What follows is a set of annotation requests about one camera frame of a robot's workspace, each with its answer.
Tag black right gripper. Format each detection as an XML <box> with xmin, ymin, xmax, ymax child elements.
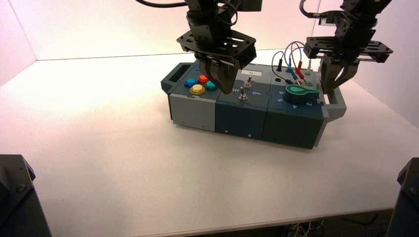
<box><xmin>303</xmin><ymin>10</ymin><xmax>393</xmax><ymax>93</ymax></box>

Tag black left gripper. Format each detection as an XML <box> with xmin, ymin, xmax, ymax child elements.
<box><xmin>176</xmin><ymin>9</ymin><xmax>257</xmax><ymax>95</ymax></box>

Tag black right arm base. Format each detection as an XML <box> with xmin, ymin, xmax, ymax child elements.
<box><xmin>386</xmin><ymin>158</ymin><xmax>419</xmax><ymax>237</ymax></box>

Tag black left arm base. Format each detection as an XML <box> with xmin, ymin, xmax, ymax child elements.
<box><xmin>0</xmin><ymin>154</ymin><xmax>53</xmax><ymax>237</ymax></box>

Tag green rotary knob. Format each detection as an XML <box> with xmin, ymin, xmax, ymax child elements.
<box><xmin>284</xmin><ymin>84</ymin><xmax>320</xmax><ymax>105</ymax></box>

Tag modular grey blue control box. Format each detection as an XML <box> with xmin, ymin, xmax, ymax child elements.
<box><xmin>161</xmin><ymin>61</ymin><xmax>347</xmax><ymax>150</ymax></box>

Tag red banana plug cable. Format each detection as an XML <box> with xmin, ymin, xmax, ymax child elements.
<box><xmin>290</xmin><ymin>45</ymin><xmax>306</xmax><ymax>81</ymax></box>

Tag blue banana plug cable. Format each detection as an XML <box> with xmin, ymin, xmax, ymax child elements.
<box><xmin>284</xmin><ymin>41</ymin><xmax>306</xmax><ymax>82</ymax></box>

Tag black banana plug cable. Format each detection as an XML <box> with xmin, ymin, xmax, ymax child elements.
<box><xmin>271</xmin><ymin>51</ymin><xmax>298</xmax><ymax>86</ymax></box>

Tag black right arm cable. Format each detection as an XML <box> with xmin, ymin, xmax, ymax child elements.
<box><xmin>299</xmin><ymin>0</ymin><xmax>323</xmax><ymax>19</ymax></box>

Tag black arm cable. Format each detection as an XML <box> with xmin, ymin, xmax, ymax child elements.
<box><xmin>135</xmin><ymin>0</ymin><xmax>188</xmax><ymax>8</ymax></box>
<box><xmin>299</xmin><ymin>0</ymin><xmax>323</xmax><ymax>19</ymax></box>

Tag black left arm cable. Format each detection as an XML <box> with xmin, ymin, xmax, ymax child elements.
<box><xmin>135</xmin><ymin>0</ymin><xmax>188</xmax><ymax>8</ymax></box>

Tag loose cables under table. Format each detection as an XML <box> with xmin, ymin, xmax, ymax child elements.
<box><xmin>285</xmin><ymin>221</ymin><xmax>325</xmax><ymax>237</ymax></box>

